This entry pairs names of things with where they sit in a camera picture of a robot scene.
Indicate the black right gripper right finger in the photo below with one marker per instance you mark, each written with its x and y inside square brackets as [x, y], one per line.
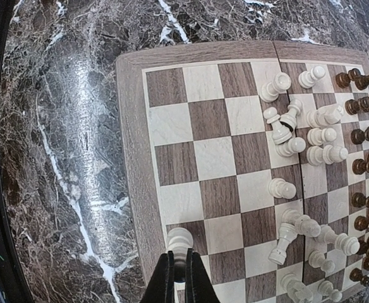
[198, 287]

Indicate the white chess queen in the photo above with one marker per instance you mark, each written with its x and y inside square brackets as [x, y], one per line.
[348, 245]

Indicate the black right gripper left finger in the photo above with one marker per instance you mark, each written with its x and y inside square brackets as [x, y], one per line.
[161, 285]

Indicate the white pawn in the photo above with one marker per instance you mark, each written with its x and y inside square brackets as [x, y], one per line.
[279, 188]

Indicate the white chess king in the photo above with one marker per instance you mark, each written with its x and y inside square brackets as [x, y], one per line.
[179, 240]

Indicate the wooden chess board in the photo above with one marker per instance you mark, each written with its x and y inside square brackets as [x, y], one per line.
[206, 127]

